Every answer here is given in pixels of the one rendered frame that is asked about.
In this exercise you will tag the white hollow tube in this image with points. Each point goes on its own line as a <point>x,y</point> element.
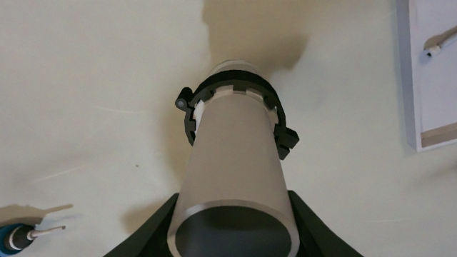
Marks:
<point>233,200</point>

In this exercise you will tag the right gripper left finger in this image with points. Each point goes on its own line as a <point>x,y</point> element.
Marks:
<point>150,239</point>

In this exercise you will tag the grey cylinder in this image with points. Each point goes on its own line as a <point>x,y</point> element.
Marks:
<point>236,64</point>

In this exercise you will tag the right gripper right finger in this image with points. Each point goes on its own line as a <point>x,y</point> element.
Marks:
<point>316,238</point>

